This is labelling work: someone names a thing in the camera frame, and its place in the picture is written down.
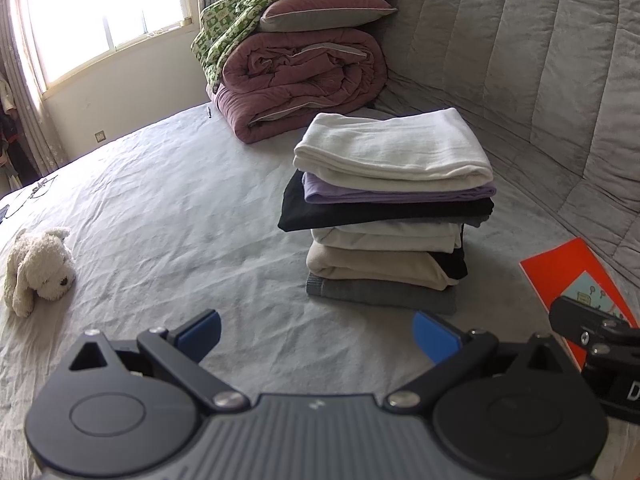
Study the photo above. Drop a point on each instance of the pink and grey pillow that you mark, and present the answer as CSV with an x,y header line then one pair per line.
x,y
325,10

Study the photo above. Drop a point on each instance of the white plush dog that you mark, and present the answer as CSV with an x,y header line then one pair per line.
x,y
40,270

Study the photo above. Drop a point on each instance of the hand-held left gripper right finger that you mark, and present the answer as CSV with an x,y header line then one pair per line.
x,y
435,335

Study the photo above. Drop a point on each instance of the pale hanging garment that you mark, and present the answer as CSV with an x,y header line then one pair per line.
x,y
5,95

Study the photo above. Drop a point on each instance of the dark hanging jacket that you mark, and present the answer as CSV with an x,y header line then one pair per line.
x,y
7,135

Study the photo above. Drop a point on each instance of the window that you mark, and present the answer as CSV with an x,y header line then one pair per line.
x,y
100,0

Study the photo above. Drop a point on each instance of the grey quilted headboard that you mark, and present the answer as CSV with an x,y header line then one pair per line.
x,y
525,60

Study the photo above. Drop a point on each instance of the wall outlet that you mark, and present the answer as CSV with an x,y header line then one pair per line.
x,y
100,135

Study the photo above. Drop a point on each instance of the stack of folded clothes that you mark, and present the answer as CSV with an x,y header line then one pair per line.
x,y
375,260

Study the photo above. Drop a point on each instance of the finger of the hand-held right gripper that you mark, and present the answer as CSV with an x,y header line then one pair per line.
x,y
567,317

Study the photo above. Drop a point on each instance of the black tablet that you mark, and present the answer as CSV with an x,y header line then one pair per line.
x,y
3,212

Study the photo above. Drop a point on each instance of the green patterned blanket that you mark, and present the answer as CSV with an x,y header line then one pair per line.
x,y
225,25

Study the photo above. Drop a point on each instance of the pink folded quilt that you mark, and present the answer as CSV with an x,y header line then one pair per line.
x,y
300,75

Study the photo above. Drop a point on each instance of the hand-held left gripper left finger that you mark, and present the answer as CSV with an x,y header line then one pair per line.
x,y
202,332

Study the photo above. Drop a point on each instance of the grey bed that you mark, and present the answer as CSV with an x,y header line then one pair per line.
x,y
175,200

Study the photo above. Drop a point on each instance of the orange book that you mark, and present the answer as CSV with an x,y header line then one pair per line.
x,y
555,270

